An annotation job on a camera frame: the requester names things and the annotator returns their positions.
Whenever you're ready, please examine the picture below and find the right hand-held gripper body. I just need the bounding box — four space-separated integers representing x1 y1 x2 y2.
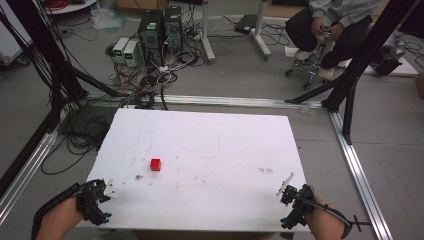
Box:
279 183 316 230

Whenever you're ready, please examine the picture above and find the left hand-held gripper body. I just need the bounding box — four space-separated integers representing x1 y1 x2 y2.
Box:
75 178 113 227

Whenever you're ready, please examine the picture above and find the person's left hand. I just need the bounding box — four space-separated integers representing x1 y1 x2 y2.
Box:
39 196 86 238

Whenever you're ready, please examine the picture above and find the person's right hand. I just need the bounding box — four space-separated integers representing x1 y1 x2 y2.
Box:
304 194 348 236

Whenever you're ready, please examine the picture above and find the wheeled chair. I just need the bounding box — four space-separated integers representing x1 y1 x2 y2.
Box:
285 33 335 91

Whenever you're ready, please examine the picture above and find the white power supply box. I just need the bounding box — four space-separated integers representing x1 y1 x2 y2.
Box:
112 36 130 64
122 39 143 68

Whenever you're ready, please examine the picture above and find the white desk leg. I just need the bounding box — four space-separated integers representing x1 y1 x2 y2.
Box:
199 0 217 65
251 0 273 62

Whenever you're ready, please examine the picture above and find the flat black device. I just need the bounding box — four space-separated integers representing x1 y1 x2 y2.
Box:
233 13 259 36

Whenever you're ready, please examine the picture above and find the black computer tower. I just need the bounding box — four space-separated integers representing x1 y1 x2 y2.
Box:
137 9 165 52
163 5 185 53

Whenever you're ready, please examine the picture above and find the clear plastic bag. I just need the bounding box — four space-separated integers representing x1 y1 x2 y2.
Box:
89 7 130 32

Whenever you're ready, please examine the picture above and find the white case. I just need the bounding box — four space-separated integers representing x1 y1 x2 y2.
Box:
0 0 33 67

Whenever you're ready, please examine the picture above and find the round white table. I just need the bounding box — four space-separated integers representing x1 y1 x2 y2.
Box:
42 0 98 16

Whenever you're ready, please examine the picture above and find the black cable bundle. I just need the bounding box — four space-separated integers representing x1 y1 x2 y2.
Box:
40 102 118 177

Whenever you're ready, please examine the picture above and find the aluminium floor rail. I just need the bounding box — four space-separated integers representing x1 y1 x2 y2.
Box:
327 110 395 240
0 128 60 226
85 93 325 110

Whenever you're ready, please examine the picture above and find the tangle of cables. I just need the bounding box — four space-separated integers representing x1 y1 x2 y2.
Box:
104 33 206 111

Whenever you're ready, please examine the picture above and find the black frame stand with cables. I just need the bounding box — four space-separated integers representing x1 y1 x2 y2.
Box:
0 0 134 201

